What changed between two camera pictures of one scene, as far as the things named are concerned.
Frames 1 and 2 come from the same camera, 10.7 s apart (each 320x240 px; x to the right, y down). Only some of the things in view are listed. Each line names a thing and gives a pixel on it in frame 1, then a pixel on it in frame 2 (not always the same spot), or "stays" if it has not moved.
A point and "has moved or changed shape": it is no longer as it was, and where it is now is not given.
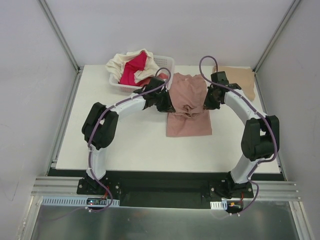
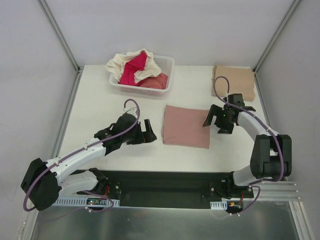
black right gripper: [210, 100] → [220, 120]
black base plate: [159, 188] stays
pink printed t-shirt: [188, 94] has moved or changed shape
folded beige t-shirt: [243, 76] stays
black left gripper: [166, 103] → [139, 133]
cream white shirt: [115, 64] stays
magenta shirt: [135, 64] stays
